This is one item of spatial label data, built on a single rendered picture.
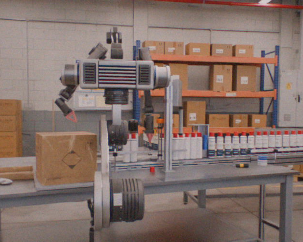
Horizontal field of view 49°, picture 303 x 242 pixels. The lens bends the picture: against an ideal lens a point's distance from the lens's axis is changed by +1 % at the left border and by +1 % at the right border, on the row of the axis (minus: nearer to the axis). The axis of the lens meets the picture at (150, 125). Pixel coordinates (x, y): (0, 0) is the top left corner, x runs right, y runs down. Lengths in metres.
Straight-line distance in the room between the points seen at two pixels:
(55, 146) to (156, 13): 5.65
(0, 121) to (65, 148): 3.74
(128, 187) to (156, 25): 5.99
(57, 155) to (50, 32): 5.34
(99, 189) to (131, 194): 0.13
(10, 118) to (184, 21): 3.99
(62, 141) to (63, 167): 0.14
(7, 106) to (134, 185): 4.33
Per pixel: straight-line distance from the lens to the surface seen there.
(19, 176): 2.18
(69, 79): 1.82
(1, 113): 5.56
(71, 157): 1.89
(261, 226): 3.32
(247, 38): 7.74
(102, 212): 1.33
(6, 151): 5.59
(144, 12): 7.14
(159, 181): 2.03
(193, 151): 2.58
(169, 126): 2.32
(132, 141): 2.38
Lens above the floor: 1.27
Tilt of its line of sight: 3 degrees down
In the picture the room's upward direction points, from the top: straight up
